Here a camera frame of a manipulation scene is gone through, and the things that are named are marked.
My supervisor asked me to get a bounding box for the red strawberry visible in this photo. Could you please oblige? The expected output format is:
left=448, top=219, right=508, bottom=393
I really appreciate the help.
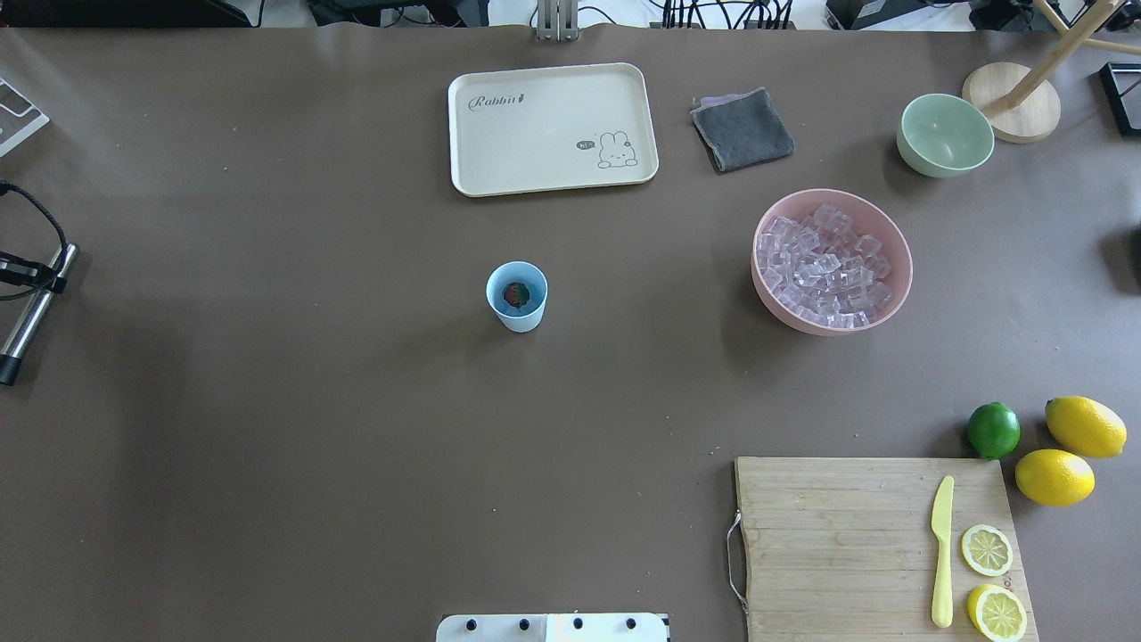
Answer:
left=501, top=281, right=531, bottom=310

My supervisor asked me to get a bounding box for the steel muddler black tip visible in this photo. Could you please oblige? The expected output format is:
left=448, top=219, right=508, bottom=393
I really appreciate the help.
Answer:
left=1, top=243, right=80, bottom=387

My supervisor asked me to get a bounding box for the blue plastic cup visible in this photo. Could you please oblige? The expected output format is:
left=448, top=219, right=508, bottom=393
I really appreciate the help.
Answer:
left=485, top=260, right=549, bottom=333

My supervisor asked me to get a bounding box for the clear ice cubes pile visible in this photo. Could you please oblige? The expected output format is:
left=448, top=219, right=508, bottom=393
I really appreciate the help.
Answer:
left=753, top=204, right=899, bottom=332

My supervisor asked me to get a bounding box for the wooden cup tree stand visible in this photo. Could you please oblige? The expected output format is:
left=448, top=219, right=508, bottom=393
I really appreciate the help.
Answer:
left=962, top=1, right=1140, bottom=144

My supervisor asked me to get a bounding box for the cream rabbit tray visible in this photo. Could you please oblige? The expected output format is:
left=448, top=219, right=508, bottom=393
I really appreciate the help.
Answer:
left=447, top=62, right=659, bottom=198

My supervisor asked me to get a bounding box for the grey folded cloth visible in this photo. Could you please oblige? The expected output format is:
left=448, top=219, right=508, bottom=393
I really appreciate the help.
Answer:
left=690, top=86, right=796, bottom=174

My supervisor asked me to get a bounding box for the pink bowl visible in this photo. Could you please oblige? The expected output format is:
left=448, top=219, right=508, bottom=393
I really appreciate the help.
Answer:
left=751, top=188, right=913, bottom=336

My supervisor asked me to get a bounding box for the wooden cutting board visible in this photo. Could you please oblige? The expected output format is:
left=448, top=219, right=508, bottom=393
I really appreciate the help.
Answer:
left=734, top=457, right=1018, bottom=641

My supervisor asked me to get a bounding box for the green bowl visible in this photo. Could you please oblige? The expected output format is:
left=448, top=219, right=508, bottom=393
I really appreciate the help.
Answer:
left=896, top=94, right=995, bottom=178

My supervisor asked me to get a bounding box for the green lime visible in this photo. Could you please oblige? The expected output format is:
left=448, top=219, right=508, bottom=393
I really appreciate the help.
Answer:
left=966, top=401, right=1022, bottom=460

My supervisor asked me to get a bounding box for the yellow plastic knife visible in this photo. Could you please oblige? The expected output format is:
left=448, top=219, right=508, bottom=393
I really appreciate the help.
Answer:
left=930, top=476, right=956, bottom=629

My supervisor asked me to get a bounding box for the lemon half far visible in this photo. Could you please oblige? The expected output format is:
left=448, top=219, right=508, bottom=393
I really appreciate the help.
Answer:
left=958, top=523, right=1014, bottom=577

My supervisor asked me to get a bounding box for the lemon half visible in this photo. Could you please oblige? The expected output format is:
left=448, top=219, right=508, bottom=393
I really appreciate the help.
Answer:
left=966, top=584, right=1030, bottom=641
left=958, top=523, right=1014, bottom=577

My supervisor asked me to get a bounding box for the whole yellow lemon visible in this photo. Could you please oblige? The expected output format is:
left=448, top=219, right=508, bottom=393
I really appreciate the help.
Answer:
left=1014, top=449, right=1097, bottom=506
left=1045, top=397, right=1128, bottom=458

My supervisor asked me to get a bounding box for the lemon half near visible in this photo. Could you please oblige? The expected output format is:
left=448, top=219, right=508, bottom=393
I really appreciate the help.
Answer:
left=966, top=584, right=1030, bottom=641

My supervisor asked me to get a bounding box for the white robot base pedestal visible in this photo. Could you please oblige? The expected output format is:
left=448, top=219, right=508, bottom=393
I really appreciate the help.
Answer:
left=435, top=611, right=671, bottom=641

